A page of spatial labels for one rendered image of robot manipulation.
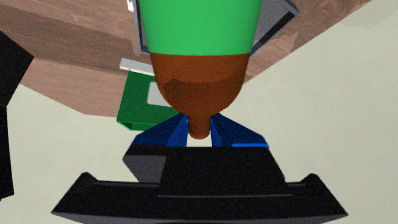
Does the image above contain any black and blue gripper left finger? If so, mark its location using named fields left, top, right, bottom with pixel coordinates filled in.
left=129, top=113, right=188, bottom=147

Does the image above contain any green and brown bottle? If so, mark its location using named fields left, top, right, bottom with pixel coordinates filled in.
left=138, top=0, right=263, bottom=140

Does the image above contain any green bottle crate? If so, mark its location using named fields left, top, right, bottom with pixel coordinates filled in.
left=121, top=71, right=180, bottom=131

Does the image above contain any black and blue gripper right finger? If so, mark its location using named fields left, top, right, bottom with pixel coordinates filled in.
left=210, top=113, right=269, bottom=149

